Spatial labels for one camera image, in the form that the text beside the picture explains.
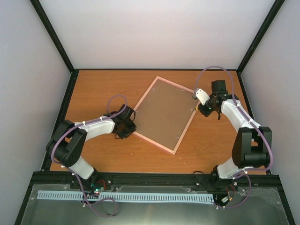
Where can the light blue cable duct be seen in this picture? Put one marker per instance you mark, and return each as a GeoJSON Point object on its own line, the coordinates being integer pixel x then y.
{"type": "Point", "coordinates": [127, 197]}

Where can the black aluminium rail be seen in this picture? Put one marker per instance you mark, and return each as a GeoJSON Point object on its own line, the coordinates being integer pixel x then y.
{"type": "Point", "coordinates": [199, 182]}

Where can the metal base plate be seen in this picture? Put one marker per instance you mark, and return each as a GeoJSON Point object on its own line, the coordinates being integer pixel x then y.
{"type": "Point", "coordinates": [256, 206]}

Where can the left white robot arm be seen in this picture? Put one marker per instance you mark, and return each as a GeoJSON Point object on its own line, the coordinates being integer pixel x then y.
{"type": "Point", "coordinates": [66, 144]}

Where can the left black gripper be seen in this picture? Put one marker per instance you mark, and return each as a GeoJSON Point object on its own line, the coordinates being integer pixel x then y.
{"type": "Point", "coordinates": [132, 126]}

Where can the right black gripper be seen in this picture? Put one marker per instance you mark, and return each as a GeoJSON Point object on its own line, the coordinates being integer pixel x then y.
{"type": "Point", "coordinates": [205, 113]}

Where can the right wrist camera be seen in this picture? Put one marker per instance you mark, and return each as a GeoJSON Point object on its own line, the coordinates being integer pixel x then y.
{"type": "Point", "coordinates": [201, 95]}

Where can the pink picture frame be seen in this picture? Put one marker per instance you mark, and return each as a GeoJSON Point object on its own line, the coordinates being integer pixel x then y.
{"type": "Point", "coordinates": [164, 113]}

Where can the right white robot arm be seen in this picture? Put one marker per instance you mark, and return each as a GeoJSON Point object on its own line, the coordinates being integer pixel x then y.
{"type": "Point", "coordinates": [252, 146]}

